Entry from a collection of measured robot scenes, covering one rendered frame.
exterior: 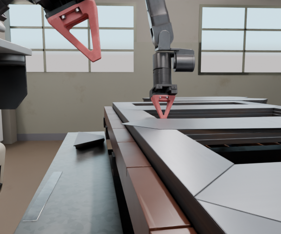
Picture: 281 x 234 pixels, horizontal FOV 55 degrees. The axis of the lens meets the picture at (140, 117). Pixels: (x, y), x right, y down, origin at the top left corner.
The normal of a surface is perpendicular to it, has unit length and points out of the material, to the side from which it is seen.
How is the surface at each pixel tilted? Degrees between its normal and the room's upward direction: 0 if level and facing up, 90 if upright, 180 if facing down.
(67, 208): 0
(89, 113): 90
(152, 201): 0
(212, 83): 90
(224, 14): 90
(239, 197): 0
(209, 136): 90
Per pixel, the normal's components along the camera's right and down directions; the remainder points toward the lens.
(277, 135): 0.16, 0.13
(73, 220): 0.00, -0.99
